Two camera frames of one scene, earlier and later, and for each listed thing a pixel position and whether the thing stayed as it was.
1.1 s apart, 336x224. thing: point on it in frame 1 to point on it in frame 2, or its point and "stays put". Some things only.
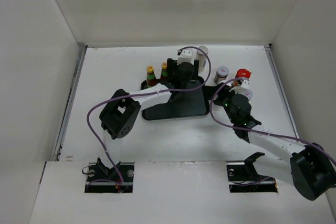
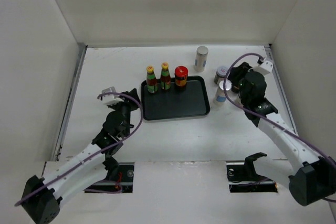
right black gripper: [224, 92] to [237, 72]
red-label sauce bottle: [151, 80] stays put
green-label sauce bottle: [164, 75] stays put
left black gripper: [172, 66] to [128, 102]
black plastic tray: [181, 104] stays put
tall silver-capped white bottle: [202, 57] stays put
